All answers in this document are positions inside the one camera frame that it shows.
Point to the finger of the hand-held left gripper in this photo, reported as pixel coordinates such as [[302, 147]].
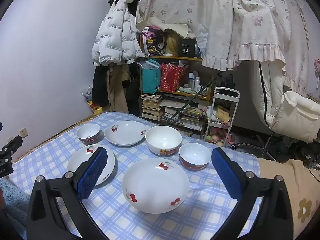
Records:
[[13, 143]]

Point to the large white bowl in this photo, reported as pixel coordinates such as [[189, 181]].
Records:
[[163, 138]]

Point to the large cherry print plate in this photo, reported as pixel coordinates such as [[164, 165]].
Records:
[[150, 192]]

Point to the pile of magazines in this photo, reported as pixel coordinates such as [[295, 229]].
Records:
[[192, 117]]

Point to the dark green pole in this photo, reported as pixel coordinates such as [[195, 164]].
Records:
[[190, 99]]

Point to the white puffer jacket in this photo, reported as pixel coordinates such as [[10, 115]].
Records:
[[117, 32]]

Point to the blue plaid bed sheet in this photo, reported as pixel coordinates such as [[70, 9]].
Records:
[[150, 225]]

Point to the beige coat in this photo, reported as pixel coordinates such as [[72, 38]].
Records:
[[117, 90]]

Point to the pink floral ruffled cloth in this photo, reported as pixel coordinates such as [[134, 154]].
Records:
[[255, 30]]

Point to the black coat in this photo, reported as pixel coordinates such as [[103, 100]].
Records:
[[100, 85]]

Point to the yellow envelope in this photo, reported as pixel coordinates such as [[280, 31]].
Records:
[[223, 113]]

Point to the wooden shelf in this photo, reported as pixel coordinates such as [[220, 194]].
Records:
[[175, 58]]

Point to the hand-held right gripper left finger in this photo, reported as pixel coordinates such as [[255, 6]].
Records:
[[92, 172]]

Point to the light blue fleece cloth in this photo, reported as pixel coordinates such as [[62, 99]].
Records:
[[13, 200]]

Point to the pink plastic item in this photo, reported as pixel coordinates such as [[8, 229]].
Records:
[[230, 140]]

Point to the group of white bottles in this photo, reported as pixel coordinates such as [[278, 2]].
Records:
[[196, 81]]

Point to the black box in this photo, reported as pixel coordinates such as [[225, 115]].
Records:
[[187, 47]]

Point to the stack of old books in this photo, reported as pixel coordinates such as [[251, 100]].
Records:
[[151, 107]]

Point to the white padded chair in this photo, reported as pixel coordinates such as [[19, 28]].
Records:
[[295, 115]]

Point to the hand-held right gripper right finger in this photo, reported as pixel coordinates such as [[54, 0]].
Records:
[[226, 172]]

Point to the teal bag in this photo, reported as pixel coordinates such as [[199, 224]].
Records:
[[150, 78]]

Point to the yellow packet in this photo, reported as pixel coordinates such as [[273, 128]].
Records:
[[96, 108]]

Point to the dark hanging garment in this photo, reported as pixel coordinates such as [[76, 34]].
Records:
[[133, 92]]

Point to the small red patterned bowl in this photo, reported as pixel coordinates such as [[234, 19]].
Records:
[[88, 133], [195, 155]]

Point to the plush toys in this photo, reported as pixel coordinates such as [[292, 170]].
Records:
[[213, 136]]

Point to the cream foam sheet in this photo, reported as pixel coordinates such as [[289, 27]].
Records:
[[172, 28]]

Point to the white metal cart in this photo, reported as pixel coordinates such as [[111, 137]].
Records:
[[235, 110]]

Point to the white floral curtain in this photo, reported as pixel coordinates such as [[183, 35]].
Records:
[[180, 2]]

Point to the clear plastic bag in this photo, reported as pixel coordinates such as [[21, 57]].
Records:
[[87, 95]]

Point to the black bag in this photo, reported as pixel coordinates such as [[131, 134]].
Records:
[[226, 81]]

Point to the purple patterned bag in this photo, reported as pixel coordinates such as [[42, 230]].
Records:
[[151, 42]]

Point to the red patterned bag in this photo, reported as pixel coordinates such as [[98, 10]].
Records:
[[171, 78]]

